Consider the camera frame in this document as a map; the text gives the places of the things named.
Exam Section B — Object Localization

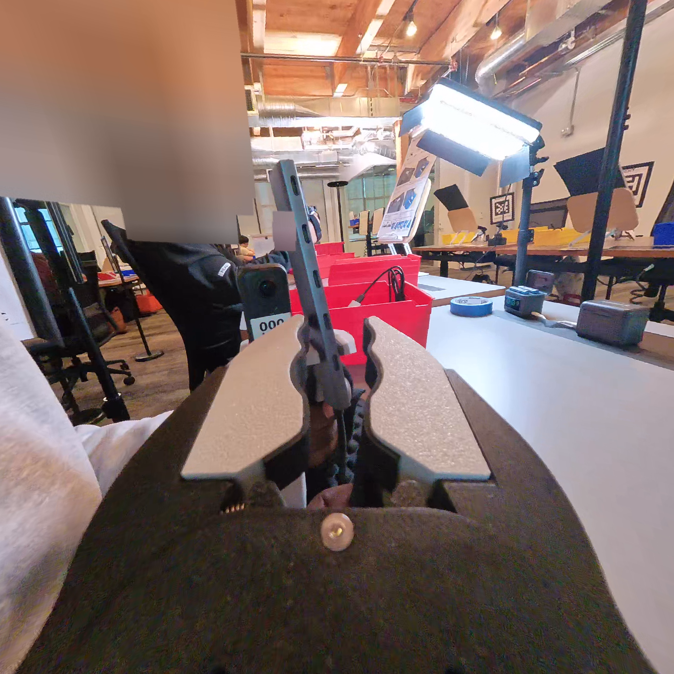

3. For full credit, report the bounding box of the blue tape roll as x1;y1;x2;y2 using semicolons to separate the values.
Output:
450;296;495;318

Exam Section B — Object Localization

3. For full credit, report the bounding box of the person's left forearm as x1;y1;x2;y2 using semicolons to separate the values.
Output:
74;408;177;498

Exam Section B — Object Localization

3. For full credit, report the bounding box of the black light stand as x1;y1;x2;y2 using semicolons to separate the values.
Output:
513;139;549;285

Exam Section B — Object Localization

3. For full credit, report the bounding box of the person's left hand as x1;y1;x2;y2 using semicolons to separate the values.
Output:
307;399;343;470

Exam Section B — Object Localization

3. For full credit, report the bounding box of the grey power station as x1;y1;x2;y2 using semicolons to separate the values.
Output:
575;298;650;348

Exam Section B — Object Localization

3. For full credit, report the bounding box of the led panel light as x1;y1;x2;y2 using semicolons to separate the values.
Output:
398;78;548;177

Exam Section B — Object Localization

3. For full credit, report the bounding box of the instruction poster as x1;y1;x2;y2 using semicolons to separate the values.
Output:
376;134;439;245

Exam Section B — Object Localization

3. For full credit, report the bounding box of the black office chair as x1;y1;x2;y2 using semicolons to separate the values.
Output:
21;247;137;422

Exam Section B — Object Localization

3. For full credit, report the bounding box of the wooden desk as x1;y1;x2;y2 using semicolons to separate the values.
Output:
411;243;674;277

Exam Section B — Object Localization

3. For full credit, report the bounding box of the small dark charger box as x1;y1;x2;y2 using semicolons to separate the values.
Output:
504;285;546;320

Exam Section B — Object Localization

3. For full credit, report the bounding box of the row of yellow bins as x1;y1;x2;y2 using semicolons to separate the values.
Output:
441;227;577;248

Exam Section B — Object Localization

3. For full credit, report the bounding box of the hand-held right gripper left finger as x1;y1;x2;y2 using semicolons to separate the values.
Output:
180;314;311;484

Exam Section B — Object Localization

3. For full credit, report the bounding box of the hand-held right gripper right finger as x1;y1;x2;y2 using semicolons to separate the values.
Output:
362;315;498;484

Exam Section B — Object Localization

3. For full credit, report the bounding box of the grey usb hub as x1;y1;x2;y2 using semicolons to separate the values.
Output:
269;159;352;411

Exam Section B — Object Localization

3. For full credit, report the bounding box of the person in grey hoodie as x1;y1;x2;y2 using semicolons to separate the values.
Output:
0;311;106;674

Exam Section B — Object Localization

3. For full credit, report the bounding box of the black tripod stand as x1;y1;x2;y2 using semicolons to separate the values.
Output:
0;197;132;424

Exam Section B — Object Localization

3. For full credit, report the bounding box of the thin black hub cable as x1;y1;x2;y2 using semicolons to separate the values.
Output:
335;407;352;485

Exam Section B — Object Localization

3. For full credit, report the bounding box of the black cable with grey plug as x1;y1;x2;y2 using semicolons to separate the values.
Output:
349;266;407;309

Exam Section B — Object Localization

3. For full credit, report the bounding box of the black light flag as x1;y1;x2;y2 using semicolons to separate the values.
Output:
553;147;631;200
433;184;470;214

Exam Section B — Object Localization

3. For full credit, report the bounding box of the person's right hand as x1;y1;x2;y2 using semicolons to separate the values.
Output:
308;483;353;510

